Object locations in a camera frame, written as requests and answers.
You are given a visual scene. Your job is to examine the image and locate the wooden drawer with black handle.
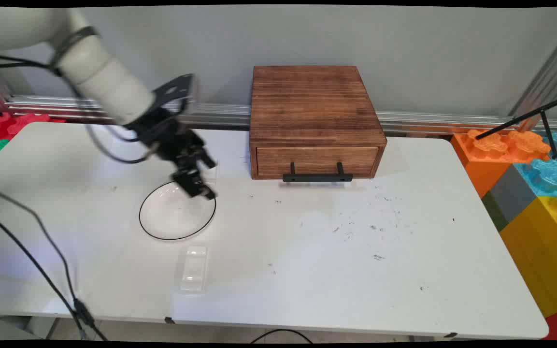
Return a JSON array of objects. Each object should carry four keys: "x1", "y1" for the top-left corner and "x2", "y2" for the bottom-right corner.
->
[{"x1": 256, "y1": 146, "x2": 381, "y2": 183}]

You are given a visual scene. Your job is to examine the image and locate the black tripod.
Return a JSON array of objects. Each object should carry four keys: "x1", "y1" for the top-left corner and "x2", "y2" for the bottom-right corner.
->
[{"x1": 475, "y1": 92, "x2": 557, "y2": 168}]

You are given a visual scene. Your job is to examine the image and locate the black looped floor cable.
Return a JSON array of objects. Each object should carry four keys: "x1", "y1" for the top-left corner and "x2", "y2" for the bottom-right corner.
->
[{"x1": 251, "y1": 329, "x2": 314, "y2": 344}]

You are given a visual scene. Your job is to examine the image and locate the brown wooden drawer cabinet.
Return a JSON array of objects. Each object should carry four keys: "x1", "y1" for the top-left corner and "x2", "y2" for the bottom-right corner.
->
[{"x1": 249, "y1": 66, "x2": 388, "y2": 181}]

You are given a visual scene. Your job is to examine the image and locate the orange foam block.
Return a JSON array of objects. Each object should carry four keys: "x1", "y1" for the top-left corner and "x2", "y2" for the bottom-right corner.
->
[{"x1": 450, "y1": 128, "x2": 552, "y2": 199}]

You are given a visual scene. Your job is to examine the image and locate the thin black cable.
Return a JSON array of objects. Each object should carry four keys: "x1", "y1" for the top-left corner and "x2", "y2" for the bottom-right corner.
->
[{"x1": 0, "y1": 60, "x2": 86, "y2": 310}]

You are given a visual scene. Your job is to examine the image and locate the grey foam block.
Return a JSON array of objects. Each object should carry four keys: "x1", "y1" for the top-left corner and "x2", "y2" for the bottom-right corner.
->
[{"x1": 481, "y1": 164, "x2": 540, "y2": 233}]

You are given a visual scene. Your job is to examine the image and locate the white plate with black rim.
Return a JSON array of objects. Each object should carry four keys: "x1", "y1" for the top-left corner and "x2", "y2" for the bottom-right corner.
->
[{"x1": 139, "y1": 181, "x2": 217, "y2": 241}]

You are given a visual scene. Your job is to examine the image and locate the blue foam block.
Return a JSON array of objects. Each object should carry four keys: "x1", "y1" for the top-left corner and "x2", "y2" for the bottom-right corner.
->
[{"x1": 514, "y1": 131, "x2": 557, "y2": 197}]

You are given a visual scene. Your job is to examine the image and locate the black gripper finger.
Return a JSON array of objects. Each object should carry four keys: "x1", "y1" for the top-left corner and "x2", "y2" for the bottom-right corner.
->
[
  {"x1": 173, "y1": 166, "x2": 217, "y2": 201},
  {"x1": 193, "y1": 143, "x2": 218, "y2": 170}
]

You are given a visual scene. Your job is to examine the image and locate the clear plastic box near edge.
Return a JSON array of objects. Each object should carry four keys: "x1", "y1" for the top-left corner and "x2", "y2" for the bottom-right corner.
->
[{"x1": 180, "y1": 246, "x2": 208, "y2": 293}]

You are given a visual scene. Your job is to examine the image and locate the black wrist camera mount plate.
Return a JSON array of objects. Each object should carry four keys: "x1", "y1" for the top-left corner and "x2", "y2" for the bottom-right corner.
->
[{"x1": 152, "y1": 73, "x2": 197, "y2": 115}]

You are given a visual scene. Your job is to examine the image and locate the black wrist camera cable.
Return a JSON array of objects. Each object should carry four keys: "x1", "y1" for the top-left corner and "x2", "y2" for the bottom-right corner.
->
[{"x1": 84, "y1": 122, "x2": 159, "y2": 165}]

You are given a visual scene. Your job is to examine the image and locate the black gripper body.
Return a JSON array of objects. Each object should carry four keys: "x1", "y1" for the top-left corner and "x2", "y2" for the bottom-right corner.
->
[{"x1": 124, "y1": 108, "x2": 206, "y2": 171}]

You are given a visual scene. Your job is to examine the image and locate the yellow foam block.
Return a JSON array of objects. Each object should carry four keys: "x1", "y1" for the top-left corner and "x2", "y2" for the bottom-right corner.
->
[{"x1": 499, "y1": 193, "x2": 557, "y2": 335}]

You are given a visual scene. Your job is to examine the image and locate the aluminium rail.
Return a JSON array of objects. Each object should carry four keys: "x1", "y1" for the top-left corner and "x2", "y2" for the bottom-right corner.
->
[{"x1": 0, "y1": 94, "x2": 557, "y2": 137}]

